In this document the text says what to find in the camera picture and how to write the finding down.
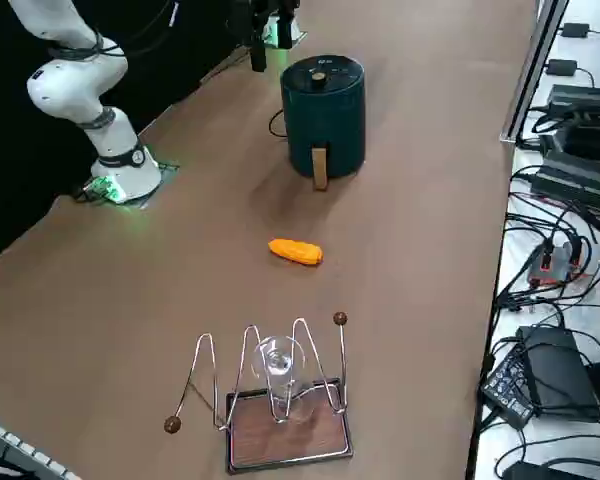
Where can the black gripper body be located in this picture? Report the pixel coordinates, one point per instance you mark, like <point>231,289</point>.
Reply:
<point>275,4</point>

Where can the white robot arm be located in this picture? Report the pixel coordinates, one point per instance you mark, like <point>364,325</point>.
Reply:
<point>112,132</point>
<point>272,32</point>

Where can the round wooden fryer knob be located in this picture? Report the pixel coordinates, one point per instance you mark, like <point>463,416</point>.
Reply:
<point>318,77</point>

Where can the dark green air fryer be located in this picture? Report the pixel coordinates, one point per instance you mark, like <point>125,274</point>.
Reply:
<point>325,105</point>

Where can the small black power adapter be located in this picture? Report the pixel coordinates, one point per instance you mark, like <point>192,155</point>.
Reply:
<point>561,66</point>
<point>575,30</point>

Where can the large black power brick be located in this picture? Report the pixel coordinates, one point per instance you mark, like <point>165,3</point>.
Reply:
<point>585,97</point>

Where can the black electronics box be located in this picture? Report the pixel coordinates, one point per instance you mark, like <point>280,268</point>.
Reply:
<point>590,140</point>

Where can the long black power supply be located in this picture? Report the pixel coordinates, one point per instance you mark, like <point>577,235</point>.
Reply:
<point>575,180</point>

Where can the clear stemmed glass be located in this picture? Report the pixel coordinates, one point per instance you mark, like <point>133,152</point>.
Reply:
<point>280,370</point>

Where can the orange grey usb hub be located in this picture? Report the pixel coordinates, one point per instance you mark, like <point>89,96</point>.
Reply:
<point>555,265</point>

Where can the black labelled power adapter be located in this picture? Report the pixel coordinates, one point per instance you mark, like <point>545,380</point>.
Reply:
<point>510,395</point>

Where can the flat black box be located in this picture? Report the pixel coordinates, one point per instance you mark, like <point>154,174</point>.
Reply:
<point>560,375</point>

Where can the aluminium camera pole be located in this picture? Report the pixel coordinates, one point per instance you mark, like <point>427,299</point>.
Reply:
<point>534,70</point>

